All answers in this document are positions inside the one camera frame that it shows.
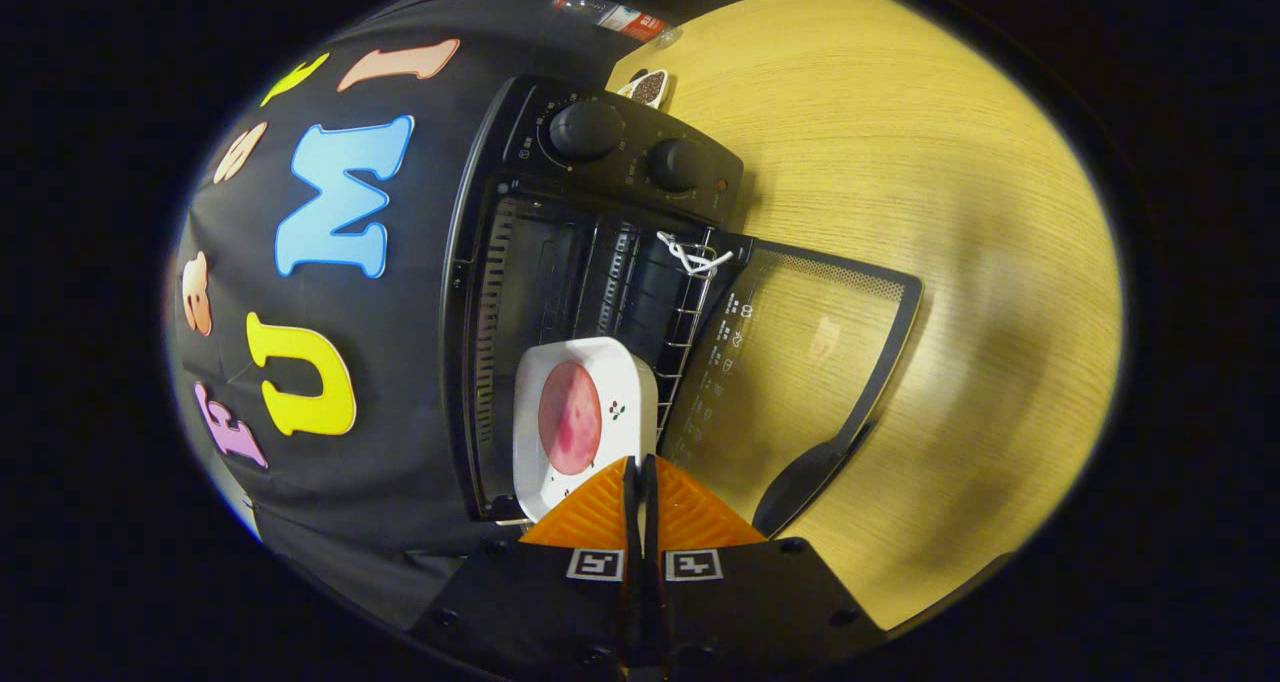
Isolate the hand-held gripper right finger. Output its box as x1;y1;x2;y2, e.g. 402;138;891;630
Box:
640;454;886;679

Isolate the wire oven rack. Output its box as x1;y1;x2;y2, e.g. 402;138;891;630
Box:
590;224;723;433

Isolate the red label water bottle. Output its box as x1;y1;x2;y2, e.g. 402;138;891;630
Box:
550;0;683;48

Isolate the black toaster oven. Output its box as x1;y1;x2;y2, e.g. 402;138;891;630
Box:
440;74;924;541

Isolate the toaster oven glass door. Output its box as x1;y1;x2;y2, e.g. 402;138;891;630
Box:
660;232;924;541

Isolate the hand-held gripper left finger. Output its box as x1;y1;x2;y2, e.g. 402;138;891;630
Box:
415;454;642;682

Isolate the small dish of beans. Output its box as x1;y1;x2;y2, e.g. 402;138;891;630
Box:
617;67;671;110

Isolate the pink ham slice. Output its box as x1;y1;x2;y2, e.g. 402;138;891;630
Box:
537;362;604;476

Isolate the black oven knob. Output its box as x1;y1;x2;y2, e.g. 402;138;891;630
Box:
548;99;626;161
647;137;709;193

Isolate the white square plate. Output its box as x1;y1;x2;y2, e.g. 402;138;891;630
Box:
512;337;659;523

